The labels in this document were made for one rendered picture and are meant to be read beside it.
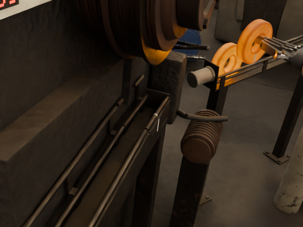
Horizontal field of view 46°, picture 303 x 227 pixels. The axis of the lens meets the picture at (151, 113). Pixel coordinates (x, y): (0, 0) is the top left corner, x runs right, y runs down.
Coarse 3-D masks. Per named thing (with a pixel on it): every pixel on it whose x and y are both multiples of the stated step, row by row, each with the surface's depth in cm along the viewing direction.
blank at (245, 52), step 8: (248, 24) 119; (256, 24) 118; (264, 24) 119; (248, 32) 118; (256, 32) 119; (264, 32) 122; (272, 32) 126; (240, 40) 119; (248, 40) 118; (240, 48) 120; (248, 48) 121; (256, 48) 127; (240, 56) 122; (248, 56) 123; (256, 56) 127
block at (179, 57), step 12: (168, 60) 112; (180, 60) 111; (156, 72) 115; (168, 72) 113; (180, 72) 113; (156, 84) 117; (168, 84) 115; (180, 84) 117; (180, 96) 123; (168, 120) 122
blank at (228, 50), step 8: (224, 48) 132; (232, 48) 133; (216, 56) 132; (224, 56) 132; (232, 56) 138; (216, 64) 132; (224, 64) 135; (232, 64) 140; (240, 64) 142; (224, 72) 137
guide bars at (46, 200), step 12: (144, 96) 109; (108, 120) 87; (96, 132) 82; (108, 132) 92; (120, 132) 92; (72, 168) 74; (96, 168) 82; (60, 180) 70; (72, 180) 76; (84, 180) 79; (48, 192) 68; (72, 192) 76; (72, 204) 74; (36, 216) 64; (60, 216) 71
